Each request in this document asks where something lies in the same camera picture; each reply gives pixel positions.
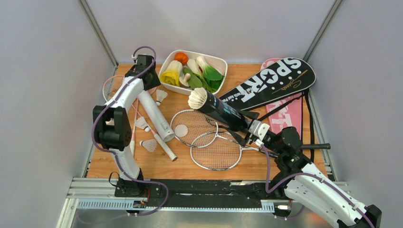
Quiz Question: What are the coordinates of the white vegetable tray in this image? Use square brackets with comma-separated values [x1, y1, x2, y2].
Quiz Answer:
[159, 50, 228, 95]

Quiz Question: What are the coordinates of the shuttlecock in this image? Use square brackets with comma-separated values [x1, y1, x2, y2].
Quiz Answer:
[139, 139, 158, 152]
[134, 116, 150, 132]
[155, 89, 168, 106]
[188, 87, 207, 110]

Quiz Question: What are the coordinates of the white racket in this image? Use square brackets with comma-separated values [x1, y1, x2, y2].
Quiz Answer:
[170, 109, 271, 155]
[190, 131, 264, 171]

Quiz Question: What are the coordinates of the toy pumpkin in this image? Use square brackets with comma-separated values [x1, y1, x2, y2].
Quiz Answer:
[174, 52, 189, 66]

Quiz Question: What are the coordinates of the black shuttlecock tube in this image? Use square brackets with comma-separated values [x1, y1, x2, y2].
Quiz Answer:
[196, 91, 250, 131]

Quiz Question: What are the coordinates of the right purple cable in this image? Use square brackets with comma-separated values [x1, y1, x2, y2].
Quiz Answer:
[261, 146, 377, 228]

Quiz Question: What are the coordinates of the toy green leaf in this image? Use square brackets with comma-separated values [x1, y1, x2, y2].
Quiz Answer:
[182, 67, 208, 90]

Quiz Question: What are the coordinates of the pink racket rear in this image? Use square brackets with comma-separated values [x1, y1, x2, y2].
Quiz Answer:
[135, 108, 177, 161]

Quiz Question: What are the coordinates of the pink racket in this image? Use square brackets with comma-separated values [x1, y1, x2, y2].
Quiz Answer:
[135, 108, 177, 161]
[102, 75, 135, 155]

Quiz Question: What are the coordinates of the white tube cap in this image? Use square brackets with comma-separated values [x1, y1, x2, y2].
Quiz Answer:
[174, 124, 188, 137]

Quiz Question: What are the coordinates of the toy napa cabbage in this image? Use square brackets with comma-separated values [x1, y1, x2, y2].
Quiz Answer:
[160, 60, 183, 86]

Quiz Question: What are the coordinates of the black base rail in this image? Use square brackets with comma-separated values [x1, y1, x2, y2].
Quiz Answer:
[67, 178, 316, 218]

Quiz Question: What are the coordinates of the pink racket bag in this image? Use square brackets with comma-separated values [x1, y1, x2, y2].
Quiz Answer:
[260, 57, 304, 136]

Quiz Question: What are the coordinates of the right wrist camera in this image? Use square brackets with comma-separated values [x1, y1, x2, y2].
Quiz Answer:
[248, 120, 270, 147]

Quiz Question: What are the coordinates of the toy bok choy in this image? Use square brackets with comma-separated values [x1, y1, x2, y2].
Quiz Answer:
[186, 56, 224, 93]

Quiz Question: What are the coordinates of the white racket lower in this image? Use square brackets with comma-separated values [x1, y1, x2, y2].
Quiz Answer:
[190, 131, 264, 171]

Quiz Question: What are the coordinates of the white shuttlecock tube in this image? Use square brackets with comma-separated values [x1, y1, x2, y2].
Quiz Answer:
[138, 90, 174, 142]

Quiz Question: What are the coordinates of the shuttlecock by pink racket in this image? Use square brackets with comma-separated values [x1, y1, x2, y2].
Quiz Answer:
[134, 116, 150, 132]

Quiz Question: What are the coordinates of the toy mushroom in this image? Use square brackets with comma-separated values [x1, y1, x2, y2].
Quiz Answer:
[179, 73, 191, 87]

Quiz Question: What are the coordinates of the black racket bag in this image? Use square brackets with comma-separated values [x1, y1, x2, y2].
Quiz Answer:
[219, 57, 317, 111]

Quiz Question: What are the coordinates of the pink racket front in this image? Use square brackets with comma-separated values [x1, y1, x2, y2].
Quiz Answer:
[102, 75, 135, 155]

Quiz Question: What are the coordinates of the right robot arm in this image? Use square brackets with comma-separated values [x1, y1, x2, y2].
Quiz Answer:
[217, 108, 382, 228]

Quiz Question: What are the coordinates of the white racket upper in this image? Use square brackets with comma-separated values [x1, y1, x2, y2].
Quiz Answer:
[170, 109, 271, 155]

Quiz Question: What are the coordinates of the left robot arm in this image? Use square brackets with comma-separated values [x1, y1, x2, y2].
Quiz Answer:
[91, 55, 160, 197]

